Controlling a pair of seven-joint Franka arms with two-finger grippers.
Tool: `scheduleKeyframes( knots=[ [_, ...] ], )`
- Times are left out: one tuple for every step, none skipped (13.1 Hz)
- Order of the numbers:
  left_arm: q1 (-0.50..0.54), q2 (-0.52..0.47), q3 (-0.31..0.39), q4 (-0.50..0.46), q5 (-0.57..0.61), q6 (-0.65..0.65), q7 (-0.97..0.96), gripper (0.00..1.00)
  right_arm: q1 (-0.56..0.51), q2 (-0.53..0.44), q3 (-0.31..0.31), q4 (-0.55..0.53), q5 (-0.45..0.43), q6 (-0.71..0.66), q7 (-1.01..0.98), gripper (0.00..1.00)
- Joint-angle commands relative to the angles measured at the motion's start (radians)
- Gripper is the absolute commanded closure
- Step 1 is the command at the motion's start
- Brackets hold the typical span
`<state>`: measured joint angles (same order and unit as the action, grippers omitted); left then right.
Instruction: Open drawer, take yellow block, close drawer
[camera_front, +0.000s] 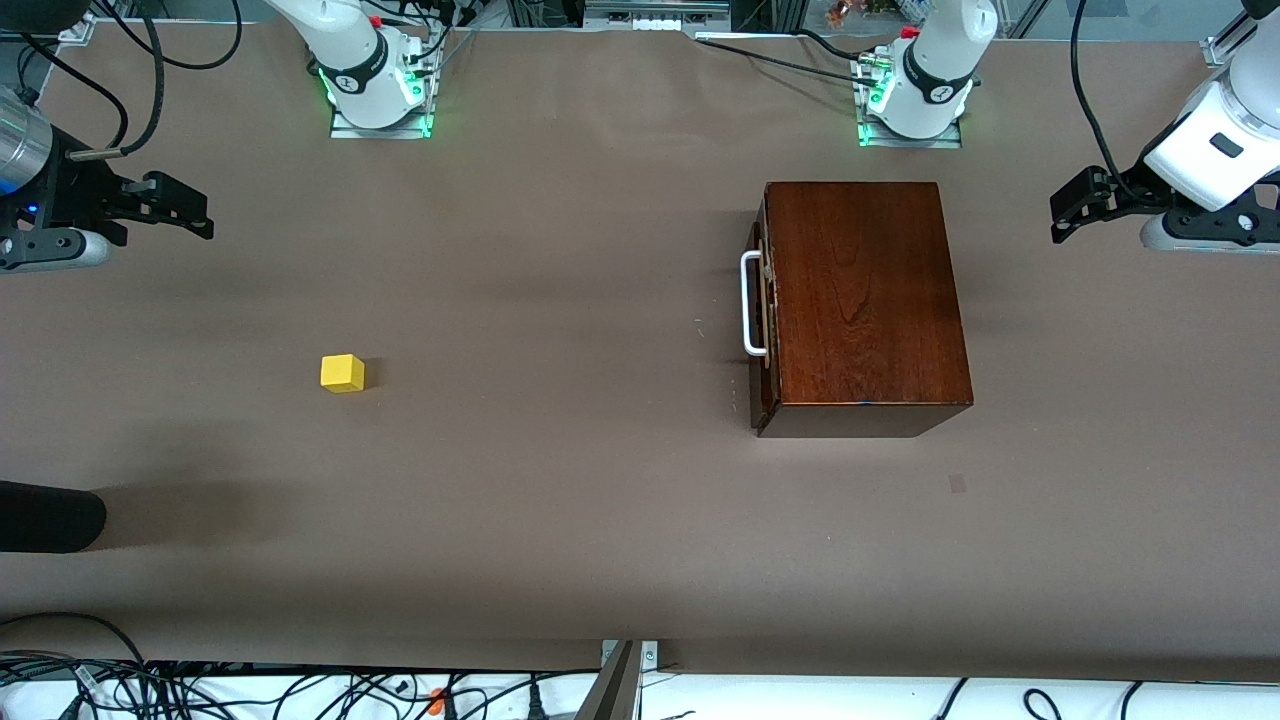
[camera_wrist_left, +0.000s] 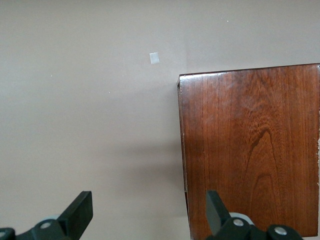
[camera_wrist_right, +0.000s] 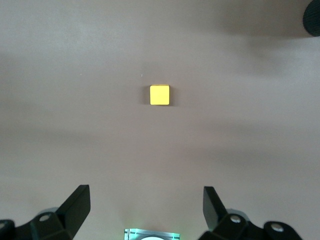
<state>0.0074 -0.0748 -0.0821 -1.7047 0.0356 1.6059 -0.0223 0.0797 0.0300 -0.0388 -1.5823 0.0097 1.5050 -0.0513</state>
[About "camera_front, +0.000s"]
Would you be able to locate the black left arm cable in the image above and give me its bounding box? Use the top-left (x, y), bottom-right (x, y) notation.
top-left (1069, 0), bottom-right (1118, 177)

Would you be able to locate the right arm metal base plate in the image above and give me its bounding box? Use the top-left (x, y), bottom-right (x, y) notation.
top-left (330, 40), bottom-right (441, 140)

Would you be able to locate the wooden drawer with white handle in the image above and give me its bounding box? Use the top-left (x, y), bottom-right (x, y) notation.
top-left (739, 183), bottom-right (782, 433)

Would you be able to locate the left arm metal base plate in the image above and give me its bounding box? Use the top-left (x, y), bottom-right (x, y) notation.
top-left (856, 58), bottom-right (964, 150)

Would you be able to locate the dark brown wooden cabinet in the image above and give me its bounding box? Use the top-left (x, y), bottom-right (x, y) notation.
top-left (752, 181), bottom-right (974, 439)

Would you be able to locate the black cable tangle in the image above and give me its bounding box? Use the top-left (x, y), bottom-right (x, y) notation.
top-left (0, 612), bottom-right (601, 720)

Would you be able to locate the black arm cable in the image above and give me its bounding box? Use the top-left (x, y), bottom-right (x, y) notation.
top-left (1069, 0), bottom-right (1118, 177)
top-left (18, 0), bottom-right (243, 161)

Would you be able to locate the black cylindrical object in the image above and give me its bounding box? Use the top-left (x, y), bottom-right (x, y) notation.
top-left (0, 480), bottom-right (108, 554)

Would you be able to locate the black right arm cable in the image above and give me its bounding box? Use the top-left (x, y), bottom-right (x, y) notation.
top-left (18, 0), bottom-right (243, 161)

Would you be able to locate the black cable on table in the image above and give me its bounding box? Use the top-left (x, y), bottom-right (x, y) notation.
top-left (695, 30), bottom-right (883, 89)

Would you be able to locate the aluminium frame post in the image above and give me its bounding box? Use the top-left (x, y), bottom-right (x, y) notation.
top-left (575, 640), bottom-right (661, 720)

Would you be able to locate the yellow cube block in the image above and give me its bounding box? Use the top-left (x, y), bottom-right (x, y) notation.
top-left (320, 354), bottom-right (367, 394)

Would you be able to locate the white power strip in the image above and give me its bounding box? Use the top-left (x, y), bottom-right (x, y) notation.
top-left (583, 0), bottom-right (733, 33)

